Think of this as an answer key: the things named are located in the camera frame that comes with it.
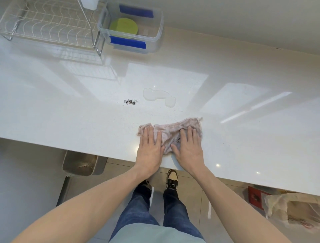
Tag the person's right hand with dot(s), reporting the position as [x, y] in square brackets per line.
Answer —
[190, 155]

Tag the person's left hand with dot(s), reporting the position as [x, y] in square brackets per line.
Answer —
[148, 152]

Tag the pinkish grey cleaning cloth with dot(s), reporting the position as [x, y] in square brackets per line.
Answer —
[170, 132]

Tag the clear container with blue clips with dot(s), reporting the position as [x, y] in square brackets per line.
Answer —
[152, 42]

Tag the green plate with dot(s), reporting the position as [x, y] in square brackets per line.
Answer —
[123, 26]

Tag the person's right forearm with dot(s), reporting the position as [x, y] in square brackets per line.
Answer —
[237, 212]

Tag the person's left forearm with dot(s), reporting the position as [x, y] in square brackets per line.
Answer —
[87, 207]

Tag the person's right shoe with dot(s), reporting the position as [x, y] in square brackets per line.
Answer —
[172, 179]

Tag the person's shoe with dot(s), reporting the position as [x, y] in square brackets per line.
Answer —
[145, 185]
[172, 179]

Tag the person's left shoe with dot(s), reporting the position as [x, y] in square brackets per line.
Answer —
[145, 185]

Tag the person's right leg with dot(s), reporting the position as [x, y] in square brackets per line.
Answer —
[175, 212]

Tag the person's leg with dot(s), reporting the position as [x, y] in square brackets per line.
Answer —
[175, 212]
[132, 212]

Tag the person's left leg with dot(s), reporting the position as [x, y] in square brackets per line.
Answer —
[132, 212]

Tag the red box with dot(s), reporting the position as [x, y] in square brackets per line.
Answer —
[255, 197]

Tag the white countertop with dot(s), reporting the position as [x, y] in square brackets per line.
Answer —
[50, 100]

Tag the dark crumbs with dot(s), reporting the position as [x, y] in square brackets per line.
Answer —
[131, 102]

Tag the water puddle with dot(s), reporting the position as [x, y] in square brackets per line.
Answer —
[155, 94]

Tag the grey trash bin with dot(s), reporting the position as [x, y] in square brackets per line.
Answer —
[82, 162]

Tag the light green shirt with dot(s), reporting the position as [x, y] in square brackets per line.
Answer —
[155, 235]

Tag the clear plastic bag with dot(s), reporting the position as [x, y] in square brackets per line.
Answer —
[277, 202]

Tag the white plastic cutlery holder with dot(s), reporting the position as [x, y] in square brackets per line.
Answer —
[90, 4]

